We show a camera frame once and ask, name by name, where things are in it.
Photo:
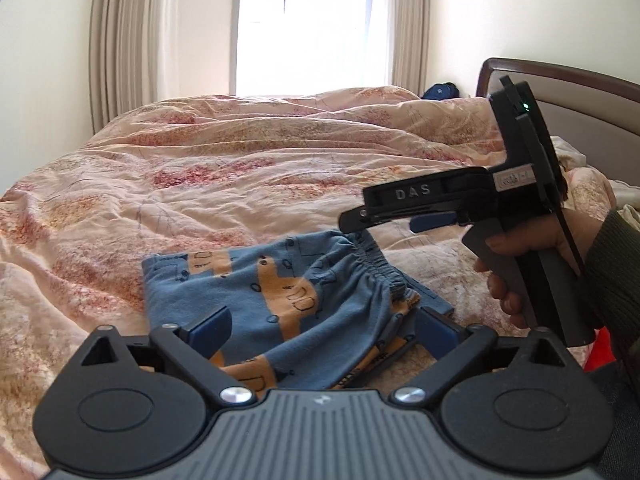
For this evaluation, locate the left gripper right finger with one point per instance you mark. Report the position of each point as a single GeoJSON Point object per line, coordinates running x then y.
{"type": "Point", "coordinates": [460, 352]}

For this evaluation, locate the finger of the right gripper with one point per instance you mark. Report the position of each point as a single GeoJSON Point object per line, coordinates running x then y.
{"type": "Point", "coordinates": [359, 218]}
{"type": "Point", "coordinates": [435, 220]}

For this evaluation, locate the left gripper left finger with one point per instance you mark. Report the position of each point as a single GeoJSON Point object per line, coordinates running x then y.
{"type": "Point", "coordinates": [188, 349]}

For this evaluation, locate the blue printed children's pants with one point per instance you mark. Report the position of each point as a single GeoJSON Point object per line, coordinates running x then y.
{"type": "Point", "coordinates": [311, 311]}

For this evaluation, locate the green right sleeve forearm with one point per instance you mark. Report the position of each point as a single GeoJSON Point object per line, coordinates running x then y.
{"type": "Point", "coordinates": [611, 283]}

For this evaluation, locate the person's right hand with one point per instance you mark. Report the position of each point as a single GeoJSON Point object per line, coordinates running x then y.
{"type": "Point", "coordinates": [538, 234]}

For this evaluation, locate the brown padded headboard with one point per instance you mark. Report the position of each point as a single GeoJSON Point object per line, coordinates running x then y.
{"type": "Point", "coordinates": [597, 114]}

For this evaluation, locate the blue cap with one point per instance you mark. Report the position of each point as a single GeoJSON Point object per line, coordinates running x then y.
{"type": "Point", "coordinates": [441, 92]}

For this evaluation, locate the red bed base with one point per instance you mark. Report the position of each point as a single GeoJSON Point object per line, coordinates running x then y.
{"type": "Point", "coordinates": [601, 352]}

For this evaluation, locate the pink floral duvet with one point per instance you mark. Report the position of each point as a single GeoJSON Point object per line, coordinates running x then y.
{"type": "Point", "coordinates": [85, 394]}

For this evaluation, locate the bright window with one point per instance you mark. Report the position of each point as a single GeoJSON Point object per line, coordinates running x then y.
{"type": "Point", "coordinates": [305, 47]}

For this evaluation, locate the beige right curtain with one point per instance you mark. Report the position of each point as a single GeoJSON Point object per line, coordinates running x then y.
{"type": "Point", "coordinates": [409, 49]}

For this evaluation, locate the beige curtain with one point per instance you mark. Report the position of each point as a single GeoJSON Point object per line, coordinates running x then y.
{"type": "Point", "coordinates": [133, 58]}
{"type": "Point", "coordinates": [409, 49]}

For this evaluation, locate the beige left curtain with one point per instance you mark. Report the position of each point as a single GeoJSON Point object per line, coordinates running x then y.
{"type": "Point", "coordinates": [133, 58]}

